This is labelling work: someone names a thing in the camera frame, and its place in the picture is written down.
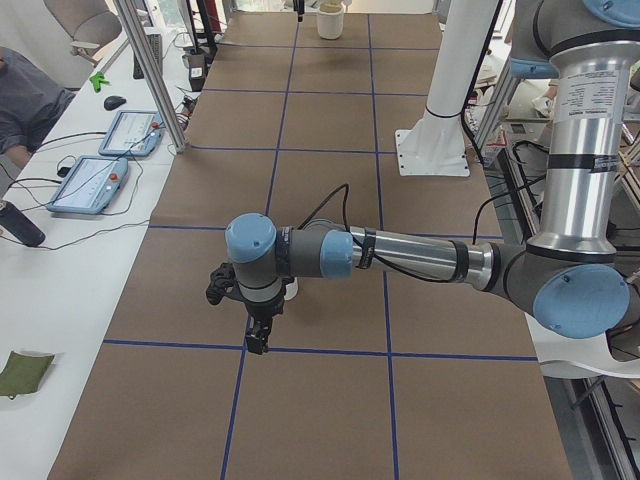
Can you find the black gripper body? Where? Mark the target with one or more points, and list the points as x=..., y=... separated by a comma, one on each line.
x=261, y=312

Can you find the green cloth pouch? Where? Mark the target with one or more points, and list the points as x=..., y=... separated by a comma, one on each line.
x=23, y=374

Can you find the seated person grey shirt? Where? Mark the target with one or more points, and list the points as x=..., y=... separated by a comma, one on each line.
x=31, y=105

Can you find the white chair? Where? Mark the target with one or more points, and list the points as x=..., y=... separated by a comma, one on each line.
x=90, y=24

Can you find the white camera mast pedestal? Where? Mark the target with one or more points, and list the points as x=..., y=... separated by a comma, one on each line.
x=435, y=146

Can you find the aluminium frame post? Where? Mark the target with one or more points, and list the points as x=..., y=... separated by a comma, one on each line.
x=137, y=37

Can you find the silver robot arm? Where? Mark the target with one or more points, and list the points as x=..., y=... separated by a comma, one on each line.
x=564, y=276

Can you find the black water bottle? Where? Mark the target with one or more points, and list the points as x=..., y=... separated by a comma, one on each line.
x=20, y=226

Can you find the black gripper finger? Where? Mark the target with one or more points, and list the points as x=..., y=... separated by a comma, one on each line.
x=257, y=336
x=299, y=8

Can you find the far blue teach pendant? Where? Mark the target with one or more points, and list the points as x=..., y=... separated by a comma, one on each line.
x=132, y=132

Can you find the blue teach pendant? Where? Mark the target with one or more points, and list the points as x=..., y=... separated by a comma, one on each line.
x=90, y=185
x=132, y=132

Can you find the black computer mouse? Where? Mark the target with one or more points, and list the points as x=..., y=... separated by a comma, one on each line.
x=113, y=102

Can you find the white plastic mug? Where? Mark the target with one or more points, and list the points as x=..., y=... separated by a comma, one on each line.
x=291, y=288

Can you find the green plastic clip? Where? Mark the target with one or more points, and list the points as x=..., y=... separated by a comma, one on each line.
x=97, y=81

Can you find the near blue teach pendant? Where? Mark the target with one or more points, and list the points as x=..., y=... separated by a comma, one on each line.
x=90, y=185

